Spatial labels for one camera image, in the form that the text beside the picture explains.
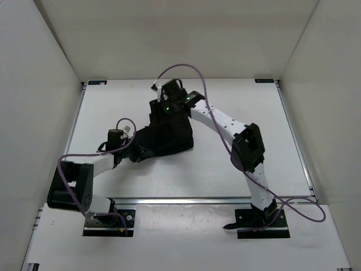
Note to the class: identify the left corner label sticker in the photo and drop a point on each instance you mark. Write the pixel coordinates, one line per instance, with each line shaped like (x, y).
(97, 82)

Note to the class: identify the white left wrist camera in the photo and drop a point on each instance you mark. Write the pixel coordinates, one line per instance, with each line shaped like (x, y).
(128, 130)

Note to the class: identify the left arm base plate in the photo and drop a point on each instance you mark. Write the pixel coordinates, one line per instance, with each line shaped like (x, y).
(113, 225)

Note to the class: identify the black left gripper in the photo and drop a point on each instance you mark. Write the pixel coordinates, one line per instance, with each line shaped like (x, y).
(139, 151)

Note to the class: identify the black pleated skirt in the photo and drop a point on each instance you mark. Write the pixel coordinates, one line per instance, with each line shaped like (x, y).
(165, 135)

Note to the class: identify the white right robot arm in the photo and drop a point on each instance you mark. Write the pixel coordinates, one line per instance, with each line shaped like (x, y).
(243, 142)

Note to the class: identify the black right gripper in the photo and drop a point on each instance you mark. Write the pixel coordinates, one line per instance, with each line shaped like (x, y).
(157, 107)

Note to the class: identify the corner label sticker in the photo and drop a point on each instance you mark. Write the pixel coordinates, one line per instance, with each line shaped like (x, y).
(264, 81)
(97, 82)

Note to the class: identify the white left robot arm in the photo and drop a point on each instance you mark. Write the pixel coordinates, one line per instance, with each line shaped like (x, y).
(73, 181)

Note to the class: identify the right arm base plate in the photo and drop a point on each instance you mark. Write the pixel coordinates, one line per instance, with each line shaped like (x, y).
(249, 225)

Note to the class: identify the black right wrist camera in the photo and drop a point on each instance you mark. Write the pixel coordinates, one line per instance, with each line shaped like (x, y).
(173, 89)

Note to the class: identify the right corner label sticker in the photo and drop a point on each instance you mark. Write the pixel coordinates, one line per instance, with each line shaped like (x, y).
(264, 81)

